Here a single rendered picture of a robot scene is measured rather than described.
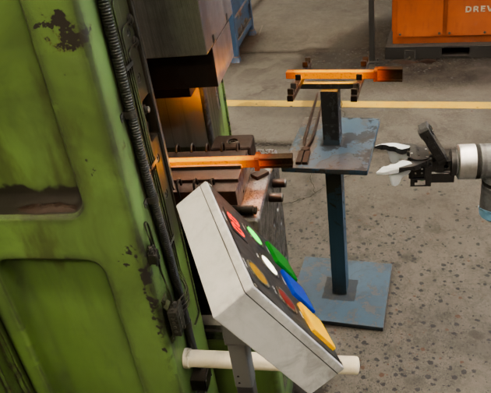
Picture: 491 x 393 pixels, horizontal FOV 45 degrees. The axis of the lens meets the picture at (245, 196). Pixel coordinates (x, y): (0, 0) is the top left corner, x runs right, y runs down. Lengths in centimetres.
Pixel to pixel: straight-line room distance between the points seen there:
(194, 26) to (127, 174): 35
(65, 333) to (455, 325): 153
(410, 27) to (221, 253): 415
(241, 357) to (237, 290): 33
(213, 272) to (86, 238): 44
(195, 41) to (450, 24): 380
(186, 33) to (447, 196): 219
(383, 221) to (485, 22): 234
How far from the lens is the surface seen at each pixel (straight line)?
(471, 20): 499
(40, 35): 115
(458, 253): 290
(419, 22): 499
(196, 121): 187
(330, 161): 210
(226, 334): 119
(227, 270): 96
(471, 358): 244
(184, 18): 132
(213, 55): 139
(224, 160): 164
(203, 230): 107
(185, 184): 162
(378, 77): 209
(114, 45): 118
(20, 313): 162
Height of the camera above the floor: 180
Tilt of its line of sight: 32 degrees down
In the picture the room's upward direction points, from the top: 9 degrees counter-clockwise
